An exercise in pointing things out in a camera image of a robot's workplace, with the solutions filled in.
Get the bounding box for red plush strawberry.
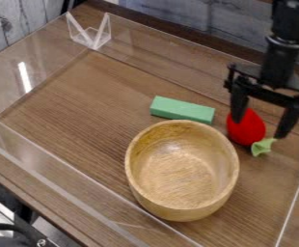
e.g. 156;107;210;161
225;108;277;157

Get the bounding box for clear acrylic corner bracket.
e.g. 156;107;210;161
65;12;110;50

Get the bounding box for black cable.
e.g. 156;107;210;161
0;221;27;247

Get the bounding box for wooden bowl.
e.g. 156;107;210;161
125;120;240;222

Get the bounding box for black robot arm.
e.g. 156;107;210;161
224;0;299;139

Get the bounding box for green foam block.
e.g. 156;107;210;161
149;96;214;124

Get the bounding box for clear acrylic tray wall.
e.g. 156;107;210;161
0;122;202;247

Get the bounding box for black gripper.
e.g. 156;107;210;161
224;63;299;139

